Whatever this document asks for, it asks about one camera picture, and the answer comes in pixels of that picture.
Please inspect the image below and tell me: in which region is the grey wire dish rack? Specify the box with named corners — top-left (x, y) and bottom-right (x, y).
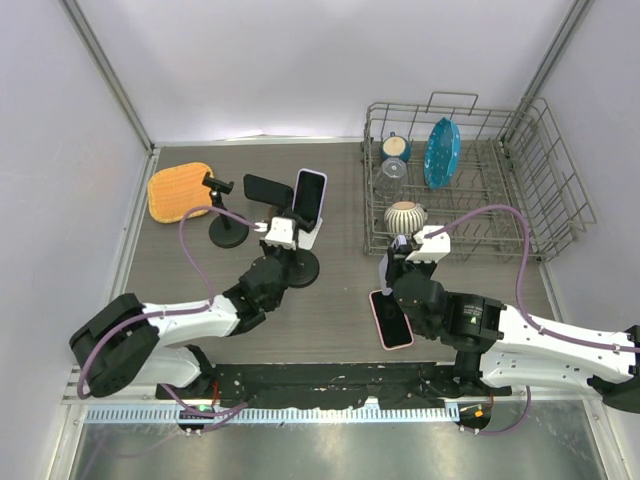
top-left (361, 92), bottom-right (596, 261)

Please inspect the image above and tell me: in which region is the white folding phone stand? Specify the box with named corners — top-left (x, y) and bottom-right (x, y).
top-left (298, 218), bottom-right (323, 251)

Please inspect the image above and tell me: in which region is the orange woven mat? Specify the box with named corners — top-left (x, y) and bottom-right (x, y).
top-left (147, 162), bottom-right (214, 224)

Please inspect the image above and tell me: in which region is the white cable duct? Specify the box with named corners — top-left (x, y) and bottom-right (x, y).
top-left (84, 403), bottom-right (459, 425)

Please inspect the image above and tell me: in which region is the blue polka dot plate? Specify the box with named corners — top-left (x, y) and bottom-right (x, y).
top-left (424, 117), bottom-right (461, 190)

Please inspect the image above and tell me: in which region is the dark blue ceramic cup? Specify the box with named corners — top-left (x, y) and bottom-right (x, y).
top-left (380, 132), bottom-right (411, 163)

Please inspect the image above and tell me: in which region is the striped white ceramic mug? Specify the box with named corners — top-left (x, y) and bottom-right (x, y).
top-left (383, 201), bottom-right (428, 236)

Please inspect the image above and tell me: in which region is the clear drinking glass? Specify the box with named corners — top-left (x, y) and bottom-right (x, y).
top-left (381, 158), bottom-right (407, 197)

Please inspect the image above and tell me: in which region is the tall black phone stand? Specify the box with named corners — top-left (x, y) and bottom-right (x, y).
top-left (288, 250), bottom-right (320, 289)

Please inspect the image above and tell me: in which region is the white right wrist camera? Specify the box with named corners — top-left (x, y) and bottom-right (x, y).
top-left (407, 225), bottom-right (451, 263)

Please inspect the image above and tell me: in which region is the grey left corner post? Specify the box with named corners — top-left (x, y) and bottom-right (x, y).
top-left (59, 0), bottom-right (154, 153)

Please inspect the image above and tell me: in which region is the short black phone stand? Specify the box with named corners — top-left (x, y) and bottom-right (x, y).
top-left (202, 172), bottom-right (249, 249)

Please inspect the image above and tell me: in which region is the aluminium front rail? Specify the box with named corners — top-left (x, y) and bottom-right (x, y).
top-left (61, 358), bottom-right (611, 405)

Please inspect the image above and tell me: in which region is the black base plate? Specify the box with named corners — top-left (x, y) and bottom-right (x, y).
top-left (171, 362), bottom-right (512, 410)

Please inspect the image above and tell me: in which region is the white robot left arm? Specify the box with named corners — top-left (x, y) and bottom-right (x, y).
top-left (69, 246), bottom-right (320, 399)

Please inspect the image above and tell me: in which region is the round wooden phone stand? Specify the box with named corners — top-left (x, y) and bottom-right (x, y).
top-left (267, 206), bottom-right (285, 220)

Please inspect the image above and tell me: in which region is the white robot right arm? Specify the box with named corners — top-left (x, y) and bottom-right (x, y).
top-left (379, 253), bottom-right (639, 413)

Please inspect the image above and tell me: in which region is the grey aluminium corner post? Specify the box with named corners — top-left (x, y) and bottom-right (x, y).
top-left (518, 0), bottom-right (595, 110)

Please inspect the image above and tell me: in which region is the black phone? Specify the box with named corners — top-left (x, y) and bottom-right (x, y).
top-left (243, 174), bottom-right (294, 209)

